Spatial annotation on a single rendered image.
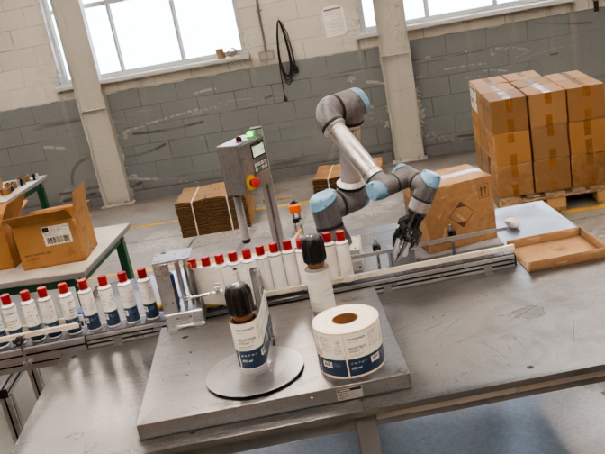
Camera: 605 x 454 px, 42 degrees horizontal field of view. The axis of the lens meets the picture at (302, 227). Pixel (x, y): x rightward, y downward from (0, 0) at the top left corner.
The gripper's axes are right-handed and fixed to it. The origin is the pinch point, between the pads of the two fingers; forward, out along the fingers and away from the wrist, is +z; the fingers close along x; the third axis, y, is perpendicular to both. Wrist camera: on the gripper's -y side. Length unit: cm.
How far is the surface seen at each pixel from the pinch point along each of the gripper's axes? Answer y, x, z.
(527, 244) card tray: -12, 52, -19
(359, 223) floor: -336, 61, 73
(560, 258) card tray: 13, 54, -22
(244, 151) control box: -1, -67, -20
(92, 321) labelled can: 3, -101, 59
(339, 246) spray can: 3.4, -22.9, 1.8
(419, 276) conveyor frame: 5.4, 9.4, 3.0
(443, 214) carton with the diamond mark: -19.3, 17.1, -17.7
